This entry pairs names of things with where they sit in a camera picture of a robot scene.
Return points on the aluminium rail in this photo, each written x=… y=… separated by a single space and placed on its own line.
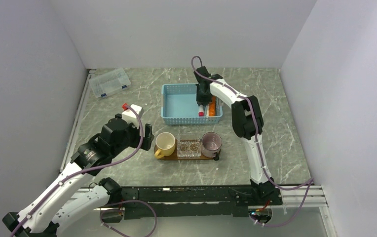
x=70 y=147

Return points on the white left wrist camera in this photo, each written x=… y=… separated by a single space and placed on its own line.
x=131 y=113

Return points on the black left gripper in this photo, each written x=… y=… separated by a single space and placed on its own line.
x=146 y=140

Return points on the clear plastic compartment box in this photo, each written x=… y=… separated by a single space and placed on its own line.
x=109 y=83

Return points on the purple mug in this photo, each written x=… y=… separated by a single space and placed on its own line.
x=211 y=144

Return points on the light blue plastic basket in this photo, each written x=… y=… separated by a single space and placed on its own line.
x=179 y=106

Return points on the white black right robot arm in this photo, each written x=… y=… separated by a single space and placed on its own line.
x=247 y=124

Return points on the orange toothpaste tube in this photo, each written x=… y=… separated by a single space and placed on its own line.
x=212 y=107

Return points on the brown oval wooden tray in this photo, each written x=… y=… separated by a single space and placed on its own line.
x=174 y=156

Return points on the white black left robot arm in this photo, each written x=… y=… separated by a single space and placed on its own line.
x=47 y=214

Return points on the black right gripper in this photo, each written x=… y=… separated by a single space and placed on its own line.
x=204 y=101

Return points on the yellow mug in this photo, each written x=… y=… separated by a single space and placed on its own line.
x=165 y=143

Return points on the white toothbrush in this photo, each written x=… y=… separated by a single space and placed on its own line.
x=218 y=108

